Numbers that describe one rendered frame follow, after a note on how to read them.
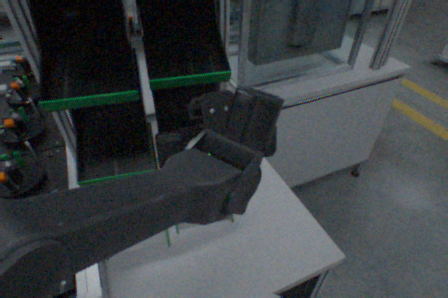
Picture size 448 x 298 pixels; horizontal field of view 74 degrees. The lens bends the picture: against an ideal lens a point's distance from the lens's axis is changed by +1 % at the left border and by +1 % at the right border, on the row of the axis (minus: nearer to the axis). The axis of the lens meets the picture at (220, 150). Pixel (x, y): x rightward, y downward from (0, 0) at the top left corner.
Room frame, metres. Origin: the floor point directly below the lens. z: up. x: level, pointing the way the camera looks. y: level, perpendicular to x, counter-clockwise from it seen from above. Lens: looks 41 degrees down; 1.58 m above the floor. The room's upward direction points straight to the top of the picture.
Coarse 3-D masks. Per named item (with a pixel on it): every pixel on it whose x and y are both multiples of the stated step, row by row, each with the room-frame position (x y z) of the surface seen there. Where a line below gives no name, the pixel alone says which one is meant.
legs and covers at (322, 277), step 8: (328, 272) 0.40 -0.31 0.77; (312, 280) 0.40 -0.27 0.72; (320, 280) 0.39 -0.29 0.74; (296, 288) 0.49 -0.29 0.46; (304, 288) 0.41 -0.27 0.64; (312, 288) 0.39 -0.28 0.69; (320, 288) 0.40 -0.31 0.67; (280, 296) 0.54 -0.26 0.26; (288, 296) 0.51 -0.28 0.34; (296, 296) 0.42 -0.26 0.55; (304, 296) 0.40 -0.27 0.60; (312, 296) 0.39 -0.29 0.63
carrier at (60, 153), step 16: (16, 160) 0.60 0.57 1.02; (32, 160) 0.65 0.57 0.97; (48, 160) 0.65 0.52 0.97; (64, 160) 0.65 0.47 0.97; (16, 176) 0.55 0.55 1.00; (32, 176) 0.56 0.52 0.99; (48, 176) 0.58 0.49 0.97; (64, 176) 0.58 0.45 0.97; (0, 192) 0.51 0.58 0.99; (16, 192) 0.51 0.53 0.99; (32, 192) 0.52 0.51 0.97; (48, 192) 0.52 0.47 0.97
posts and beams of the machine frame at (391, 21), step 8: (392, 0) 1.51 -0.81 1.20; (400, 0) 1.47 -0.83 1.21; (392, 8) 1.49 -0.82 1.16; (400, 8) 1.48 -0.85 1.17; (392, 16) 1.48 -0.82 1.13; (384, 24) 1.50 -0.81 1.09; (392, 24) 1.47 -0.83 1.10; (384, 32) 1.50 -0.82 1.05; (392, 32) 1.48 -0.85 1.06; (384, 40) 1.47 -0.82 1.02; (376, 48) 1.50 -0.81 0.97; (384, 48) 1.47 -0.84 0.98; (376, 56) 1.49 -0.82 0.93; (384, 56) 1.48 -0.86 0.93; (376, 64) 1.47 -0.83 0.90
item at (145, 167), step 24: (72, 120) 0.43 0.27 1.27; (96, 120) 0.47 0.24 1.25; (120, 120) 0.48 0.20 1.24; (144, 120) 0.48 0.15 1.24; (96, 144) 0.43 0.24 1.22; (120, 144) 0.43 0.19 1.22; (144, 144) 0.43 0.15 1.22; (96, 168) 0.38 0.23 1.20; (120, 168) 0.39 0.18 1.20; (144, 168) 0.39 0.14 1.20
